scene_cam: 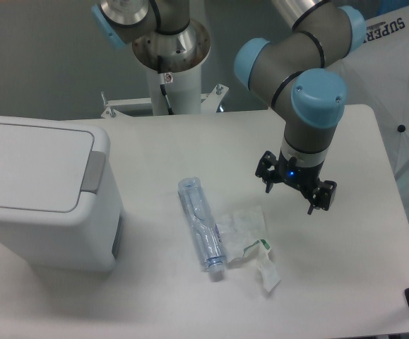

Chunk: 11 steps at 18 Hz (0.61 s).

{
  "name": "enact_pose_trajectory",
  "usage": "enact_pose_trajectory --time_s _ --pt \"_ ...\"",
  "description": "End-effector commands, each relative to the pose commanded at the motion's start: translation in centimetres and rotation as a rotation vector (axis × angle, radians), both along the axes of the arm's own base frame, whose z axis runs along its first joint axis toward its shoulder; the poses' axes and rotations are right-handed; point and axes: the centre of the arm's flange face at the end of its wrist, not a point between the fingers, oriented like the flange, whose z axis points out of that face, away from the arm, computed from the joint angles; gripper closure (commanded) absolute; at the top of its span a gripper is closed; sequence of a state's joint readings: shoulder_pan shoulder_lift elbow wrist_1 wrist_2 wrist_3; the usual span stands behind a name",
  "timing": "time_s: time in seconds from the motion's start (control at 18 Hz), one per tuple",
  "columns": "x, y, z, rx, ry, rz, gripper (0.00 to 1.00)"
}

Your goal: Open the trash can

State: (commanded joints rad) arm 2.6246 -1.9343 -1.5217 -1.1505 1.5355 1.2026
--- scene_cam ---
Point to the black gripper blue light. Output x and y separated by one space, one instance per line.
304 179

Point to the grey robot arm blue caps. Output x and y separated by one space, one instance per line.
291 77

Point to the grey trash can push button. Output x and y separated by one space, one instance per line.
93 172

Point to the white trash can body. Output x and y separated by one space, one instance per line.
85 238

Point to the white trash can lid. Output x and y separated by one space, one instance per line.
42 168

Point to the crumpled clear plastic wrapper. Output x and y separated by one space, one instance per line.
244 236

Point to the crushed clear plastic bottle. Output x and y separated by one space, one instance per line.
204 231

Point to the white umbrella with lettering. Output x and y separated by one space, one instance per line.
377 75

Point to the white pedestal mounting bracket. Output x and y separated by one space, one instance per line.
212 102

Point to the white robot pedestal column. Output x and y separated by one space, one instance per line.
174 93

